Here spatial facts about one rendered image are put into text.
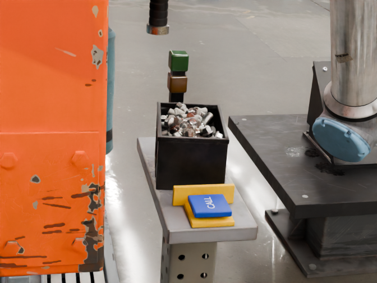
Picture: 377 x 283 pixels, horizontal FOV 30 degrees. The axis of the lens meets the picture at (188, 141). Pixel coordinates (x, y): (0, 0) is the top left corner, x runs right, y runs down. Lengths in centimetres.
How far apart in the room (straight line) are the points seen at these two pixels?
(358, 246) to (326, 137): 46
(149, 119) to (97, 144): 206
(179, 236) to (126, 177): 121
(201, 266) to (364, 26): 60
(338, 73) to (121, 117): 153
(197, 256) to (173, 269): 6
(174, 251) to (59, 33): 70
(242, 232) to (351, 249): 83
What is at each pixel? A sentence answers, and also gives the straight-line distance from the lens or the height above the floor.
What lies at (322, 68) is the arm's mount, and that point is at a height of 52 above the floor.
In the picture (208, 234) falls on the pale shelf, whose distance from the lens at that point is 129.
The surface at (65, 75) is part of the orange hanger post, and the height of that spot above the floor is 82.
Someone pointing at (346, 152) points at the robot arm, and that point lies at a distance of 175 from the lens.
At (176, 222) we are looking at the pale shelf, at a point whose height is 45.
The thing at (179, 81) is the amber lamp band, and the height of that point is 60.
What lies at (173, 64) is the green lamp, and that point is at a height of 64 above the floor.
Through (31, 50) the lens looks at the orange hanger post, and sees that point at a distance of 88.
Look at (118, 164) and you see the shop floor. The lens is 257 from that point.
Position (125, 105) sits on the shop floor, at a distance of 313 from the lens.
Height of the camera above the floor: 109
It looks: 23 degrees down
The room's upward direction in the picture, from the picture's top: 4 degrees clockwise
